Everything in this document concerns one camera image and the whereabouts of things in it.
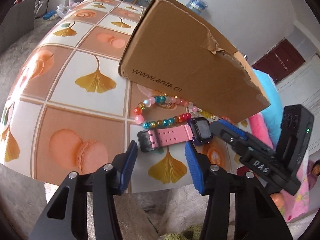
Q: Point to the blue water jug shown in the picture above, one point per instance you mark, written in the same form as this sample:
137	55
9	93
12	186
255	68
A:
197	6

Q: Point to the blue pillow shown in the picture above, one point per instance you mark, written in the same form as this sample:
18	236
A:
273	114

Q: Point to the pink kids smartwatch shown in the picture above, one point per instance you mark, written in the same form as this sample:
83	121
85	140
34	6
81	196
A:
195	130

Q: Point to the brown cardboard box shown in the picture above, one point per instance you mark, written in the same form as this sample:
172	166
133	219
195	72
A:
175	51

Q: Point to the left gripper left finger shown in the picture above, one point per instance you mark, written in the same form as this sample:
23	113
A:
65	216

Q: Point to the dark red door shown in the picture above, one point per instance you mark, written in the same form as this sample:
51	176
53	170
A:
281	61

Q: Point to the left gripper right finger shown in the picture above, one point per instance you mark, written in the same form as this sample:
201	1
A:
256	215

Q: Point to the patterned plastic tablecloth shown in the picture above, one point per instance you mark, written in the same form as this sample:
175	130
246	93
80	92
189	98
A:
70	110

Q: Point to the white fluffy blanket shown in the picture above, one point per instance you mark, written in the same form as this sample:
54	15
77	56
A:
168	214

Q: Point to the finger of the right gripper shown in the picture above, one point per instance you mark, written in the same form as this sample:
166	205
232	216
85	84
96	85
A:
240	145
232	127

